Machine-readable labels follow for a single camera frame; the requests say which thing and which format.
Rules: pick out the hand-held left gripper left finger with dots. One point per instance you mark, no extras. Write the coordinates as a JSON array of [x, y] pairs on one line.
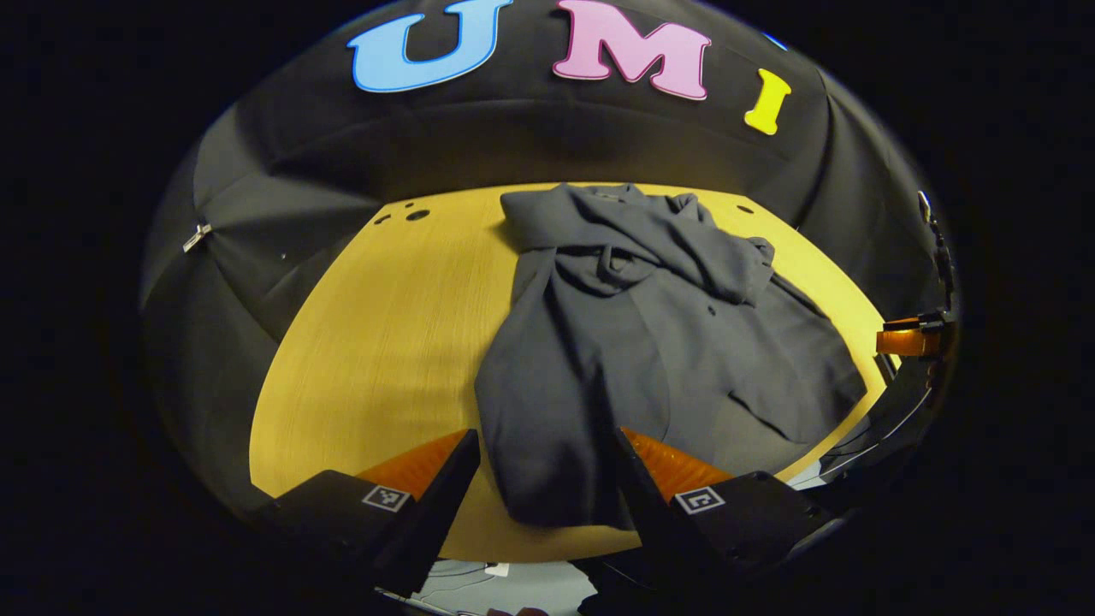
[[440, 505]]

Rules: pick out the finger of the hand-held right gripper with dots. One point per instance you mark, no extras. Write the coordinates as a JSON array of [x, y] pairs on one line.
[[907, 342]]

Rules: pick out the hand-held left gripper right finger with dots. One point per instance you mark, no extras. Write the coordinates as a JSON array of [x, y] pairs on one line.
[[646, 505]]

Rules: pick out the grey button-up shirt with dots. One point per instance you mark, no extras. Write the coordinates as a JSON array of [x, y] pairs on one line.
[[633, 359]]

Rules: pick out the black backdrop cloth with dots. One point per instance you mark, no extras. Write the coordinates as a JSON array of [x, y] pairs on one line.
[[282, 188]]

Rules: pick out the small white clip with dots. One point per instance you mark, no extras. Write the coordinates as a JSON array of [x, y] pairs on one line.
[[197, 238]]

